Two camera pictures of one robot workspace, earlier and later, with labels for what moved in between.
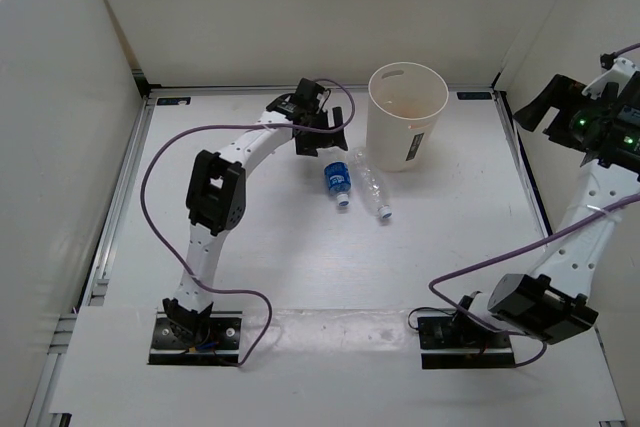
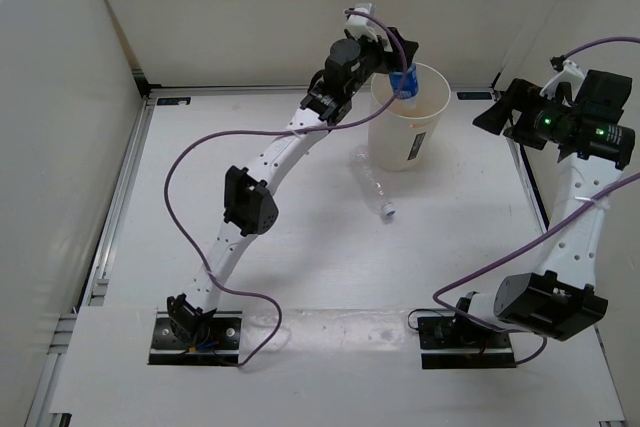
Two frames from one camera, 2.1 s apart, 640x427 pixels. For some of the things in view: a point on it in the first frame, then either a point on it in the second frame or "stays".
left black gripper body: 318,119 → 373,60
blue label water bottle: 339,180 → 411,85
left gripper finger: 337,116 → 395,65
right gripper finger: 557,93 → 516,96
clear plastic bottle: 371,183 stays
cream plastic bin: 405,101 stays
